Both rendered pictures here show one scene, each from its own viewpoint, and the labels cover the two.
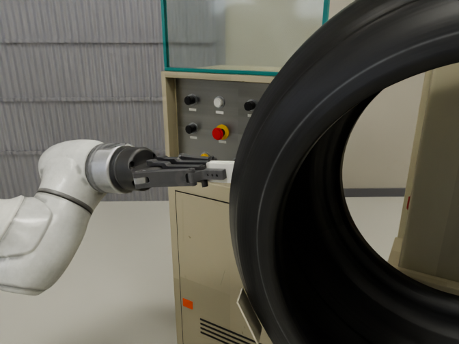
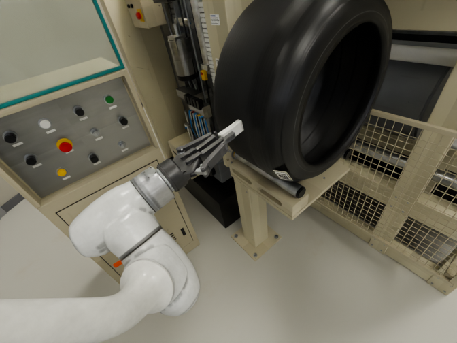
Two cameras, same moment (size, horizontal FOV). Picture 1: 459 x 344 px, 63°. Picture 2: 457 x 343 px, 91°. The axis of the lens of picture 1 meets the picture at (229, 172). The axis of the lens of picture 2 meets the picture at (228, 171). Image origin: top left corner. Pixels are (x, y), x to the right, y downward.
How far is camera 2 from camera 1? 0.55 m
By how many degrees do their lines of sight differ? 56
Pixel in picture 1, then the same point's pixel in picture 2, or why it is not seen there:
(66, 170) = (137, 218)
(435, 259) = not seen: hidden behind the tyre
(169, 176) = (218, 154)
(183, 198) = (68, 211)
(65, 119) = not seen: outside the picture
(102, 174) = (166, 194)
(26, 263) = (192, 278)
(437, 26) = (342, 22)
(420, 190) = not seen: hidden behind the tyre
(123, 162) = (176, 174)
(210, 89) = (26, 117)
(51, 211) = (164, 244)
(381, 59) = (330, 39)
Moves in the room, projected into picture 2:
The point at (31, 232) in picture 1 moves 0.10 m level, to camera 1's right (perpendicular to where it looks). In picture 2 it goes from (177, 263) to (200, 222)
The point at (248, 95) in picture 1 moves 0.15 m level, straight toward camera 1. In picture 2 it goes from (70, 105) to (96, 107)
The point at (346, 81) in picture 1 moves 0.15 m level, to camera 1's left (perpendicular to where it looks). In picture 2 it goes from (322, 53) to (314, 80)
